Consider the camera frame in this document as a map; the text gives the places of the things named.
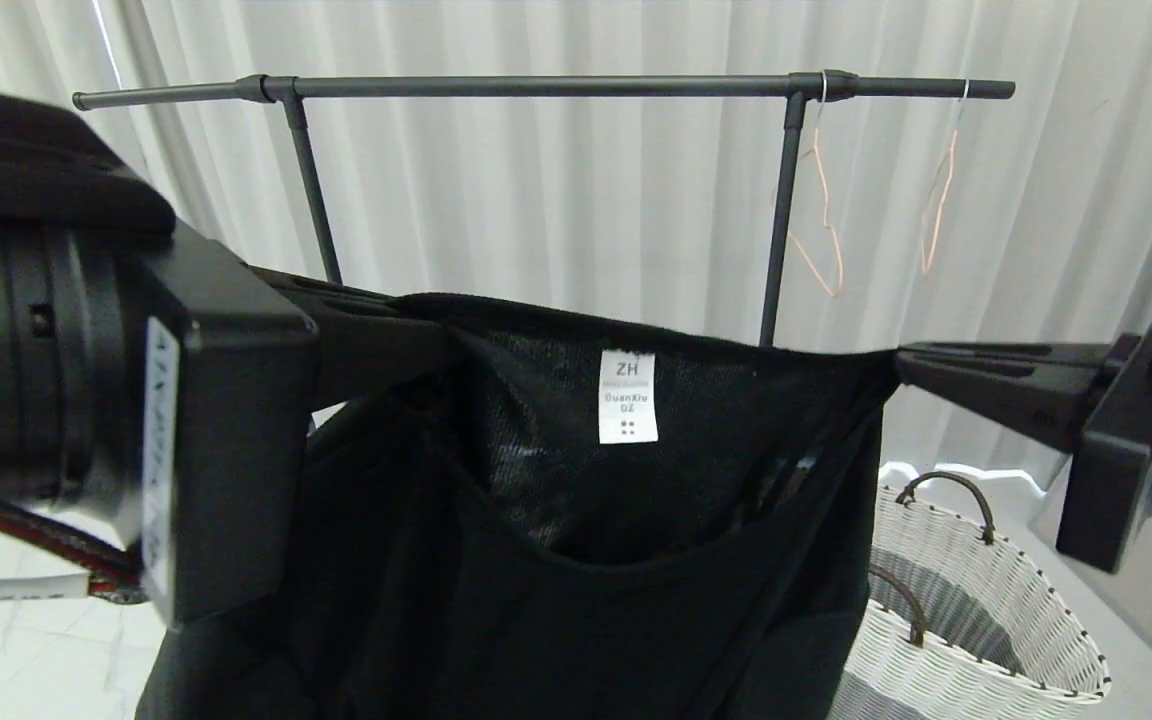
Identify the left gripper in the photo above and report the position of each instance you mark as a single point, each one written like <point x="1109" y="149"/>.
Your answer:
<point x="236" y="450"/>

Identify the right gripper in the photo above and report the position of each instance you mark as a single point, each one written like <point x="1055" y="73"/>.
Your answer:
<point x="1136" y="430"/>

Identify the pink clothes hanger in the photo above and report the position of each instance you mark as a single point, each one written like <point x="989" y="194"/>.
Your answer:
<point x="925" y="250"/>
<point x="840" y="270"/>

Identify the black sleeveless top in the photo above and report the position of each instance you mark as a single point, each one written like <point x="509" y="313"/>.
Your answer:
<point x="436" y="600"/>

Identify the white laundry basket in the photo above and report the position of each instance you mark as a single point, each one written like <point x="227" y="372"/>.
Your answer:
<point x="1016" y="600"/>

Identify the black clothes rack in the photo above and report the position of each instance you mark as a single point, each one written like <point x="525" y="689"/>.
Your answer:
<point x="536" y="87"/>

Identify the white curtain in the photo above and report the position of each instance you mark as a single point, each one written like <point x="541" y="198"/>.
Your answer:
<point x="536" y="200"/>

